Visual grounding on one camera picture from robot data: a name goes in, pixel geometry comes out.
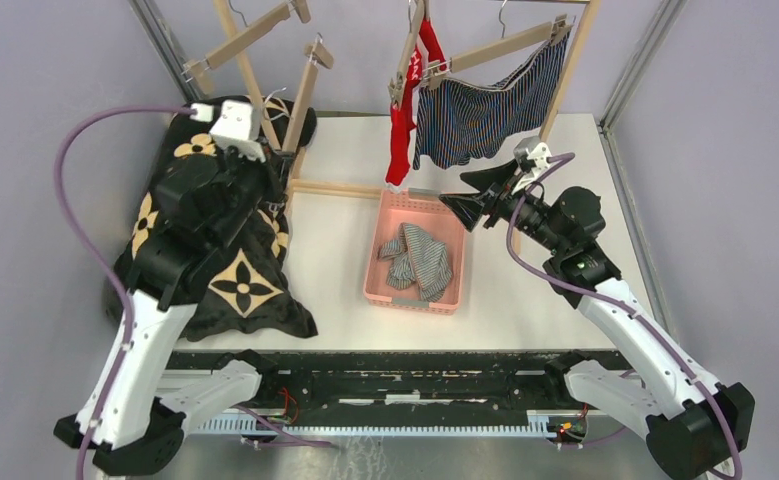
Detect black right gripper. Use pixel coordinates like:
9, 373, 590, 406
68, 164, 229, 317
439, 157, 567, 254

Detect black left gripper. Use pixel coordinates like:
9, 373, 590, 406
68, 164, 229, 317
211, 134, 299, 247

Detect grey striped underwear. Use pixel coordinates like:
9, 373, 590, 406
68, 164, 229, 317
377, 222, 453, 302

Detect wooden clip hanger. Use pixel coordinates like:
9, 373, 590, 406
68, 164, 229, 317
261, 33, 335, 160
182, 1, 311, 97

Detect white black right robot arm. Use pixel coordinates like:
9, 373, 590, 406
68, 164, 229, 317
441, 164, 755, 479

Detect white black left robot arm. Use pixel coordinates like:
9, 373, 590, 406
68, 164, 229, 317
54, 147, 292, 477

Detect empty wooden clip hanger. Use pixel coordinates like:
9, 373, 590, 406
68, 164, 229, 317
182, 1, 311, 97

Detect red printed underwear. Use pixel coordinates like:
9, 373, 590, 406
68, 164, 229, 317
385, 18, 445, 192

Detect dark striped boxer shorts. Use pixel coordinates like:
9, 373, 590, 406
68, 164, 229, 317
412, 36, 569, 170

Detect pink perforated plastic basket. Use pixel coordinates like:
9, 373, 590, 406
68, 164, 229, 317
363, 189, 467, 315

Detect black beige flower blanket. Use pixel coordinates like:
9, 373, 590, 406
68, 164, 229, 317
114, 114, 318, 342

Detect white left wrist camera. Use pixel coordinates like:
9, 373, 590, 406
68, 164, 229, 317
190, 100, 267, 163

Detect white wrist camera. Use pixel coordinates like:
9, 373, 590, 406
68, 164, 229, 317
190, 100, 267, 163
512, 136, 552, 193

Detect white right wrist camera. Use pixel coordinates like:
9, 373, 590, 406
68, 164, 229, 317
512, 136, 552, 193

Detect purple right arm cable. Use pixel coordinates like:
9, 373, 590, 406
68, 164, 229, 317
505, 152, 745, 480

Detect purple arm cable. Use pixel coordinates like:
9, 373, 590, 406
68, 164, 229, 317
54, 104, 198, 480
505, 152, 745, 480

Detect wooden clothes rack frame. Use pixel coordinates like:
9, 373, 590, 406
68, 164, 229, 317
211, 0, 604, 258

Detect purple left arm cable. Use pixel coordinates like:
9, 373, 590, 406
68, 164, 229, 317
54, 104, 198, 480

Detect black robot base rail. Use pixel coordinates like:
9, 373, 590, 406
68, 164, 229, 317
201, 351, 626, 447

